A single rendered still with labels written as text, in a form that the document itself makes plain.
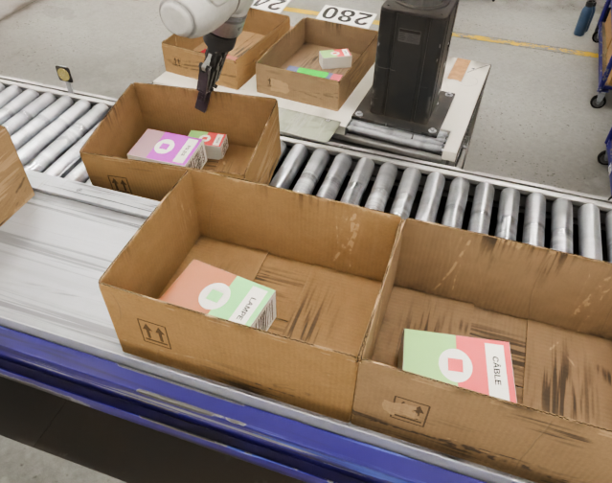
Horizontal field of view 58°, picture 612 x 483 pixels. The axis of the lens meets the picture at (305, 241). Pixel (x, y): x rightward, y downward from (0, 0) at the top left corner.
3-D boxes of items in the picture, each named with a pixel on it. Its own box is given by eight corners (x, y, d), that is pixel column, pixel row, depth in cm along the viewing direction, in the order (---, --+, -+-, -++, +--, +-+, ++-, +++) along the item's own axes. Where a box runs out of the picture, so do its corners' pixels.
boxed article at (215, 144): (184, 142, 145) (187, 155, 149) (220, 147, 144) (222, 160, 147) (191, 129, 149) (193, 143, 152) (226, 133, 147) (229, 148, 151)
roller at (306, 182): (331, 160, 160) (332, 146, 157) (264, 290, 125) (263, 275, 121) (315, 157, 161) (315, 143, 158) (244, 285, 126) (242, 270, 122)
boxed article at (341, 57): (318, 63, 191) (319, 50, 188) (347, 60, 193) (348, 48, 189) (322, 71, 187) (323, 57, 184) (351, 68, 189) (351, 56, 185)
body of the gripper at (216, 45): (229, 44, 124) (219, 78, 131) (243, 29, 130) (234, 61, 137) (198, 28, 124) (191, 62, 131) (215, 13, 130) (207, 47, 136)
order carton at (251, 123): (282, 151, 150) (279, 98, 137) (252, 230, 131) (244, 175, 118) (147, 134, 156) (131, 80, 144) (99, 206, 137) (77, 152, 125)
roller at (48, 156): (115, 115, 176) (111, 101, 172) (2, 218, 140) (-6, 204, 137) (102, 112, 177) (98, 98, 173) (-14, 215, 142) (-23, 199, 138)
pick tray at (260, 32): (291, 43, 203) (291, 15, 196) (238, 90, 178) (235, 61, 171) (224, 28, 211) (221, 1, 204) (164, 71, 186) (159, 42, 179)
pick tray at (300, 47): (377, 58, 195) (380, 31, 188) (338, 112, 170) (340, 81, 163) (304, 43, 203) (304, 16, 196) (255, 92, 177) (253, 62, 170)
